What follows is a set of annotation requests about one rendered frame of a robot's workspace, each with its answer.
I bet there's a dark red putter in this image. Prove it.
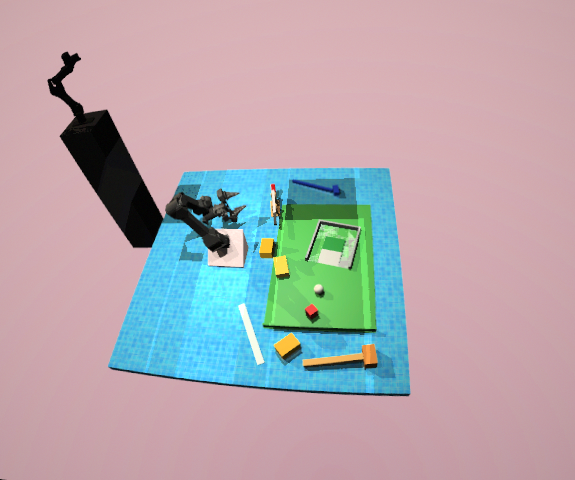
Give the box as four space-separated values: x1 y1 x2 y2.
270 183 277 226

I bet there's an orange putter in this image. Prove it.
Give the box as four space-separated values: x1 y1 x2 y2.
302 344 378 369

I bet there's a red cube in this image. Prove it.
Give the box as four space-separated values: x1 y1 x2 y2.
305 303 319 320

